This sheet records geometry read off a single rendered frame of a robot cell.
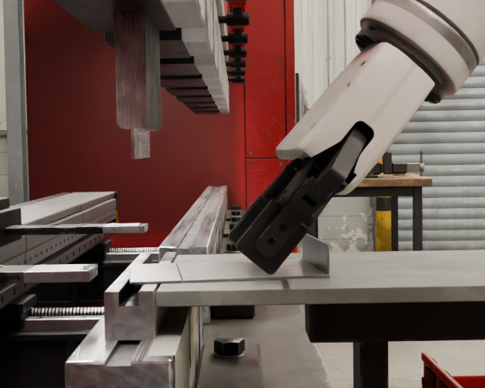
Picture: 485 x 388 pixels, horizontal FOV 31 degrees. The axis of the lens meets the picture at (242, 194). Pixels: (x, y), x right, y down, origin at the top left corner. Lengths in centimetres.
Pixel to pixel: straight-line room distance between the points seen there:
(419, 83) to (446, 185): 767
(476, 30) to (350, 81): 9
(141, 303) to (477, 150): 779
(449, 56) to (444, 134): 764
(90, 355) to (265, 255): 13
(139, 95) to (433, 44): 19
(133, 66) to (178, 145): 220
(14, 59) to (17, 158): 93
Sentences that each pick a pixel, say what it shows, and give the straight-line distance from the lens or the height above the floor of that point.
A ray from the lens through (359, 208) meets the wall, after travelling 824.
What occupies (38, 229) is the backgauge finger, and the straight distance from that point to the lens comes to 96.
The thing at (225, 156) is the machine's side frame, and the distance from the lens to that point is 277.
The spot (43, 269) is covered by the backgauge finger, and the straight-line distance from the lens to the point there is 62.
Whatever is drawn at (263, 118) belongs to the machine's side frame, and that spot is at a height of 118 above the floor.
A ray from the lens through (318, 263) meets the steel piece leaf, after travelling 60.
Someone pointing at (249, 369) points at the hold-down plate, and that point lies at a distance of 73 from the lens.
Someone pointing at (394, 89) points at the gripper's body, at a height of 112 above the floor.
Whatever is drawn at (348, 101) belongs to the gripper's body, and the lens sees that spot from 57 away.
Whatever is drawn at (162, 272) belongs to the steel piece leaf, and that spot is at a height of 100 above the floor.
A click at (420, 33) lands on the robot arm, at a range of 59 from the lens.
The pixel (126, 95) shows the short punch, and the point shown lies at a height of 112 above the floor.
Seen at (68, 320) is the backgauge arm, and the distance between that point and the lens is 124.
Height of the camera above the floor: 109
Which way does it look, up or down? 3 degrees down
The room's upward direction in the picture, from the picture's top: 1 degrees counter-clockwise
